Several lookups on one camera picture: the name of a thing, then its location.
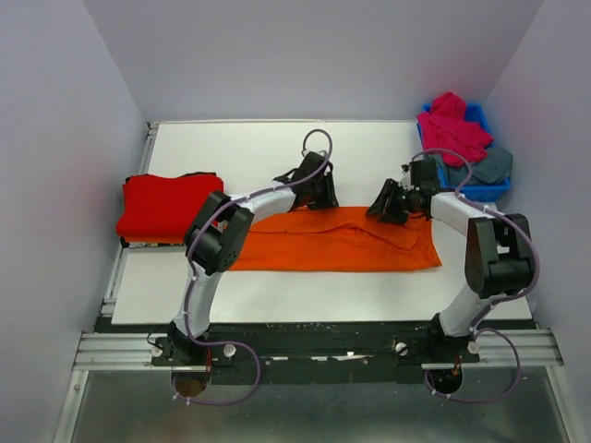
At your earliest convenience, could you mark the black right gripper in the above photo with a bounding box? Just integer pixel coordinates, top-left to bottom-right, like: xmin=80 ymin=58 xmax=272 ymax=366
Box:
xmin=365 ymin=178 xmax=418 ymax=226

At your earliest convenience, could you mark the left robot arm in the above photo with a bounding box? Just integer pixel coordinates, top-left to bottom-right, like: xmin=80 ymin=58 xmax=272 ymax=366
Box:
xmin=167 ymin=151 xmax=338 ymax=365

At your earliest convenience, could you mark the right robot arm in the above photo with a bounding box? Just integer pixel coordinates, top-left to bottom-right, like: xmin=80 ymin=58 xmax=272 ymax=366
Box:
xmin=366 ymin=154 xmax=539 ymax=362

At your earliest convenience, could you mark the magenta crumpled t shirt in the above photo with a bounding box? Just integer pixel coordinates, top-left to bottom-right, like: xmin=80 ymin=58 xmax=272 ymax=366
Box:
xmin=417 ymin=92 xmax=494 ymax=163

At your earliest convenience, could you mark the grey crumpled t shirt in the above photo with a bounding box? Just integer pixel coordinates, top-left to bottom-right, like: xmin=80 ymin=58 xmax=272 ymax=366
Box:
xmin=432 ymin=146 xmax=513 ymax=187

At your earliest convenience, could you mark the red folded t shirt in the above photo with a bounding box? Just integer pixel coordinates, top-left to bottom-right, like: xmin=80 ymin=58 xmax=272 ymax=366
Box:
xmin=115 ymin=173 xmax=224 ymax=244

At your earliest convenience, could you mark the orange folded t shirt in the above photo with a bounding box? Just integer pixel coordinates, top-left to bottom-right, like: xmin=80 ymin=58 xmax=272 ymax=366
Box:
xmin=119 ymin=236 xmax=181 ymax=248

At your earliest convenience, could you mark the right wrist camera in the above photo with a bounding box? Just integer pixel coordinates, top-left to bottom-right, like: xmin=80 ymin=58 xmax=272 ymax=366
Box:
xmin=399 ymin=163 xmax=413 ymax=191

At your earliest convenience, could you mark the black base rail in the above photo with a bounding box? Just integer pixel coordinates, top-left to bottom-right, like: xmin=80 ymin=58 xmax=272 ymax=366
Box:
xmin=151 ymin=321 xmax=479 ymax=385

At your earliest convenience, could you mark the aluminium frame rail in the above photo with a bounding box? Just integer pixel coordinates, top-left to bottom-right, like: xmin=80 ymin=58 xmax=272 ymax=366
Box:
xmin=74 ymin=329 xmax=564 ymax=372

